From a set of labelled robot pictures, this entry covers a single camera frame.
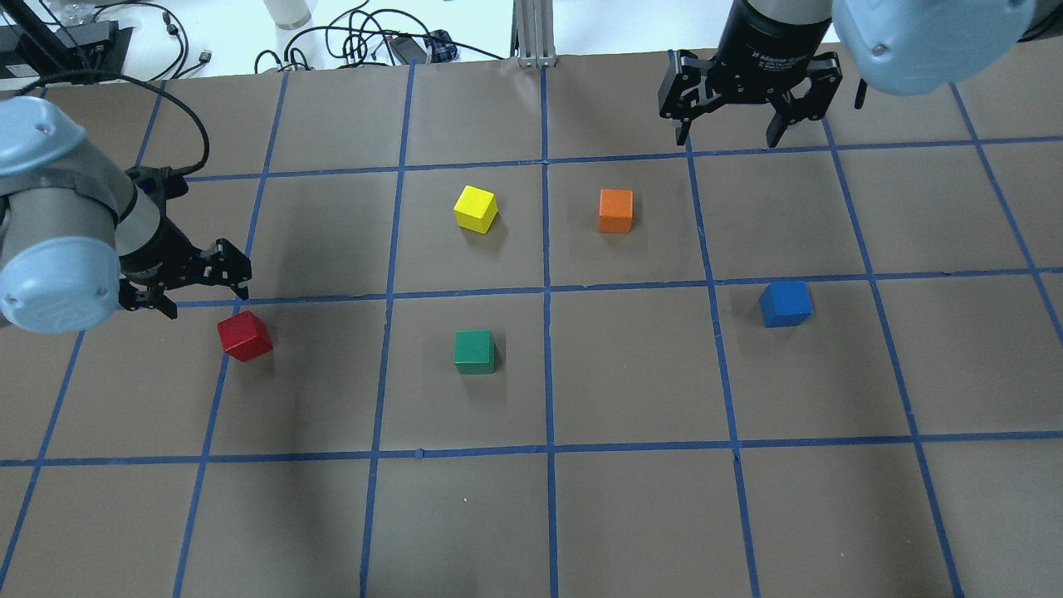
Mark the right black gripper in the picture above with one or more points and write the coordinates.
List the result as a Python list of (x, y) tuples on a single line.
[(768, 41)]

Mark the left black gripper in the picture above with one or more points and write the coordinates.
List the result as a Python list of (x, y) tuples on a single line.
[(167, 247)]

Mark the red wooden block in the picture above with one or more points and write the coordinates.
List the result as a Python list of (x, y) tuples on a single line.
[(244, 336)]

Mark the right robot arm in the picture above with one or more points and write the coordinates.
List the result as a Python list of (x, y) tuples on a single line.
[(770, 54)]

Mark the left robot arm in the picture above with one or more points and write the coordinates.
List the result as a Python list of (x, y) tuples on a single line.
[(83, 237)]

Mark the orange wooden block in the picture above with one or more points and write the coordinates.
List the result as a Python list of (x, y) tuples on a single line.
[(616, 211)]

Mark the blue wooden block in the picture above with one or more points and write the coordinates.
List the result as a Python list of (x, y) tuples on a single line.
[(785, 304)]

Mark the yellow wooden block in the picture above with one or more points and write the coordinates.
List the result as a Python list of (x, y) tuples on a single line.
[(475, 209)]

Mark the green wooden block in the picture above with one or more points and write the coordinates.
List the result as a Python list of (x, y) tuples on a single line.
[(474, 352)]

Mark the brown paper table mat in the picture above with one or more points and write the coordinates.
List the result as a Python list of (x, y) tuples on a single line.
[(644, 433)]

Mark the black monitor stand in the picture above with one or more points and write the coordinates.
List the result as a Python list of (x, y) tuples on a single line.
[(94, 51)]

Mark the aluminium frame post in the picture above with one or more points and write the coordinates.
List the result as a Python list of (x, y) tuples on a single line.
[(532, 41)]

